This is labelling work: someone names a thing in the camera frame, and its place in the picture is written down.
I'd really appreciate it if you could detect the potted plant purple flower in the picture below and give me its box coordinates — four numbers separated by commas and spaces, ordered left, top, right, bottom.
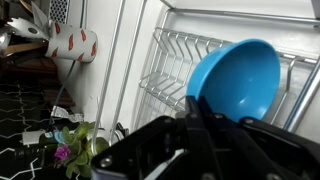
39, 122, 95, 179

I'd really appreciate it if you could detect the white utensil holder red pattern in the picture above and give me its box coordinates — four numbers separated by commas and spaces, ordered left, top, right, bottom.
45, 22, 98, 63

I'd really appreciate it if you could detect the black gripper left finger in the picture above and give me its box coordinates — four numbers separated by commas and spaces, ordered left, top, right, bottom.
186, 96, 224, 180

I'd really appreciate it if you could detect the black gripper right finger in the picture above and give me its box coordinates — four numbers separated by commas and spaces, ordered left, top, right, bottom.
198, 97, 289, 180

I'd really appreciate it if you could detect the blue bowl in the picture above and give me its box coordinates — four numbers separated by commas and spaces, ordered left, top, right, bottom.
186, 39, 281, 122

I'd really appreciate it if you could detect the silver wire dish rack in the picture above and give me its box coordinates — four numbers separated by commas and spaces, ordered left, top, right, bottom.
94, 0, 320, 144

